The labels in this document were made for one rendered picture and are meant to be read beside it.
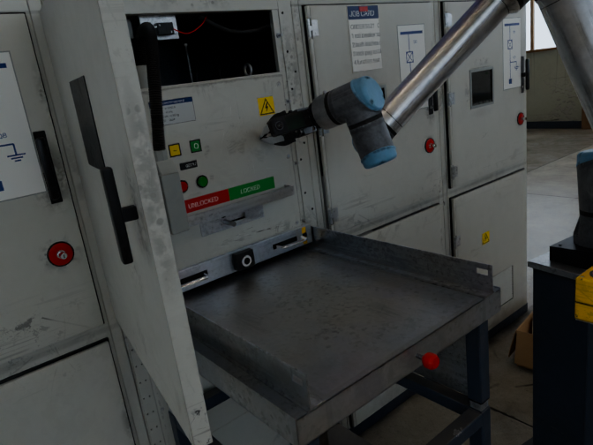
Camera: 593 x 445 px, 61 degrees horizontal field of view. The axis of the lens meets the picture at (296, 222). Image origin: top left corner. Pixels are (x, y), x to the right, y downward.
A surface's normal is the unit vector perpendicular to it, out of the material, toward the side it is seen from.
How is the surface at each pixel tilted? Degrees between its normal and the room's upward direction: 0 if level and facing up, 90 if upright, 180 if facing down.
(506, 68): 90
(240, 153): 90
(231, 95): 90
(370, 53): 90
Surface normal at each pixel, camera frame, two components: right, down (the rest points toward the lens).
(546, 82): -0.76, 0.27
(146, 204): 0.51, 0.18
